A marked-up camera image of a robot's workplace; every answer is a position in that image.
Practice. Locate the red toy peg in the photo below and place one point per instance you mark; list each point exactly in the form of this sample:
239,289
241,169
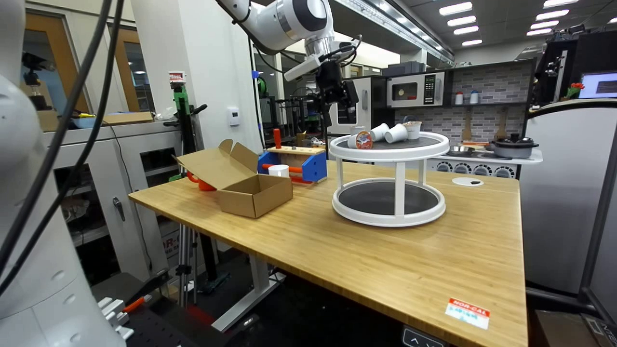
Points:
275,133

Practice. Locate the black toy cooking pot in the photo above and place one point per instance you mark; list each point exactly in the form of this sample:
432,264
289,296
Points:
513,146

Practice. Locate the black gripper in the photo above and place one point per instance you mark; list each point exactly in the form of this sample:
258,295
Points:
333,88

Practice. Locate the red white warning sticker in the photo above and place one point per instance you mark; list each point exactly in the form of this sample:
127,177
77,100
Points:
468,312

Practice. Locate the red toy teapot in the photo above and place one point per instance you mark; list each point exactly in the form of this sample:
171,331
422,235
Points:
202,185

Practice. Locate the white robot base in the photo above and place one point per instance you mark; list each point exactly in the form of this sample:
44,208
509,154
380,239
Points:
46,300

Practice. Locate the orange-lidded coffee pod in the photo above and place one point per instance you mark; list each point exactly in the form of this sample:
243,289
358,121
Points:
360,138

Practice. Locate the white two-tier turntable stand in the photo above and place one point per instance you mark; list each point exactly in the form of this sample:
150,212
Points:
399,200

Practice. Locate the brown cardboard box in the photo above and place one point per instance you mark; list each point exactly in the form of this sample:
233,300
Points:
239,187

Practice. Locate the grey storage cabinet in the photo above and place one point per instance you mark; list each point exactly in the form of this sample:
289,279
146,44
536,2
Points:
110,231

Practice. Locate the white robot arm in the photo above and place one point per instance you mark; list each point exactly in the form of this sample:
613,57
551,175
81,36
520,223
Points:
285,21

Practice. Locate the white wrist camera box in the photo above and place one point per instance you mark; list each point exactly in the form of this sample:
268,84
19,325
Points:
312,61

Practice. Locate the toy kitchen playset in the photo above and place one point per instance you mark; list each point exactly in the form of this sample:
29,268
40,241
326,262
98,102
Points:
480,104

